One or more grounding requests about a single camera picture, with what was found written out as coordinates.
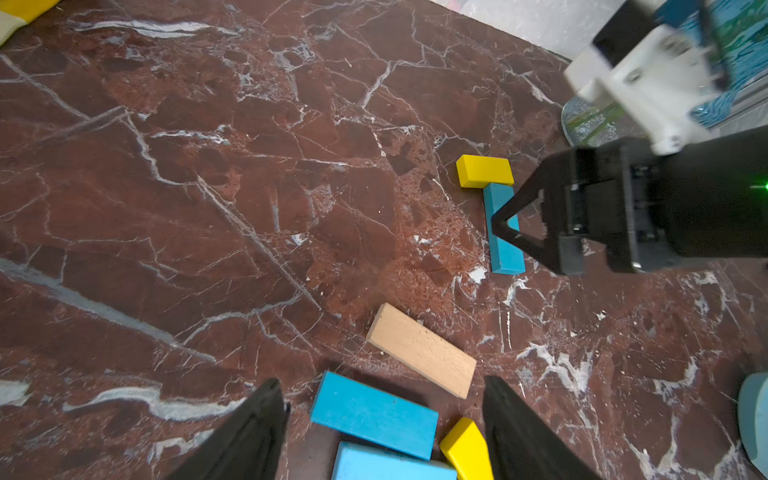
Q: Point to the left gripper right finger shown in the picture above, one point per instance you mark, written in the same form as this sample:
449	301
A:
520	444

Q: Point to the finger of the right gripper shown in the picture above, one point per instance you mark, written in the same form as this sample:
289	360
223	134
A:
554	183

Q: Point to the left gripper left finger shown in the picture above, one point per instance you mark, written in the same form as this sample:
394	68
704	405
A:
247	445

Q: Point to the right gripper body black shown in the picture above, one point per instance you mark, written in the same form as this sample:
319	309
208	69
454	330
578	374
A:
652	212

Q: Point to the long yellow block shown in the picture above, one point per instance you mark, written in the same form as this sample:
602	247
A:
466	450

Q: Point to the teal long block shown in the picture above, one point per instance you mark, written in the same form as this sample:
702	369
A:
367	413

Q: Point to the light blue long block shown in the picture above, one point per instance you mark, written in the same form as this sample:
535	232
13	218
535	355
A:
354	461

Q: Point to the natural wood block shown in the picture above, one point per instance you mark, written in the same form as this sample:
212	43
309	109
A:
423	351

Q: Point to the blue glass vase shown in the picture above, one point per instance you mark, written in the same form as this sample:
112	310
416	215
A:
742	28

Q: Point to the teal plastic scoop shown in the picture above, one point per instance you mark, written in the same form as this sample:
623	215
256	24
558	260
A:
752	419

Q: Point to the black yellow work glove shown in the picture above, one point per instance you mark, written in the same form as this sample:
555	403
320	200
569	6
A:
15	14

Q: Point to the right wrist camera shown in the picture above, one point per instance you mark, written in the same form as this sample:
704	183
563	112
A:
658	64

